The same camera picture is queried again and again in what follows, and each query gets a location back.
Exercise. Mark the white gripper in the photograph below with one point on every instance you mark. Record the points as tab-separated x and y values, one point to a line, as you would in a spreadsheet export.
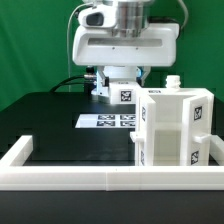
155	47

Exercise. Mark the white block with markers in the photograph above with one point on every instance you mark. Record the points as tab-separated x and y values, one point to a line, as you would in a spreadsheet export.
123	92

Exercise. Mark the white cabinet body box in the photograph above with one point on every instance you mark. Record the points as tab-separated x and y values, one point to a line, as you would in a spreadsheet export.
168	124

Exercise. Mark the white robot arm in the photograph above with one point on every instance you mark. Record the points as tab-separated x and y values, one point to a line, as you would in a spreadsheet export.
122	18

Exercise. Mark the white flat marker plate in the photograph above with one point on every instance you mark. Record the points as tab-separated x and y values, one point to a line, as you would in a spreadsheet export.
106	121

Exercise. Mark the white U-shaped border frame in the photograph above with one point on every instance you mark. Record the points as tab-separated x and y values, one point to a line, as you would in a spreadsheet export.
15	175

